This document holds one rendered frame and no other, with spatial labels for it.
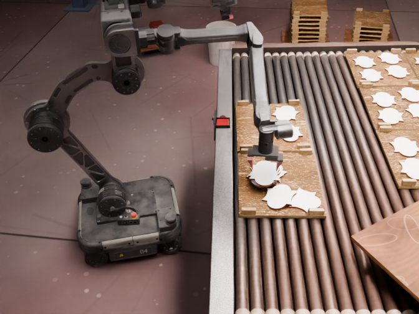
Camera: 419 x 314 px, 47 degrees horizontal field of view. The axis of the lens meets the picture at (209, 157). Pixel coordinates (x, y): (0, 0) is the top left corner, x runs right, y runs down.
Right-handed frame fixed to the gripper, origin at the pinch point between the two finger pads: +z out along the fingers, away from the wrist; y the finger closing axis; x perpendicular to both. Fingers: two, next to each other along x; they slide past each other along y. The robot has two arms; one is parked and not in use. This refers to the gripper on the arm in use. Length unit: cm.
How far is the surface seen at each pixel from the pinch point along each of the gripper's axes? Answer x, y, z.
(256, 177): 1.5, -3.1, 6.9
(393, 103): 72, 65, 12
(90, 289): 9, -97, 107
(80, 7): 432, -248, 107
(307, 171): 14.9, 18.8, 12.8
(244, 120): 53, -11, 13
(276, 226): -18.1, 5.9, 14.6
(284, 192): -1.9, 8.8, 10.9
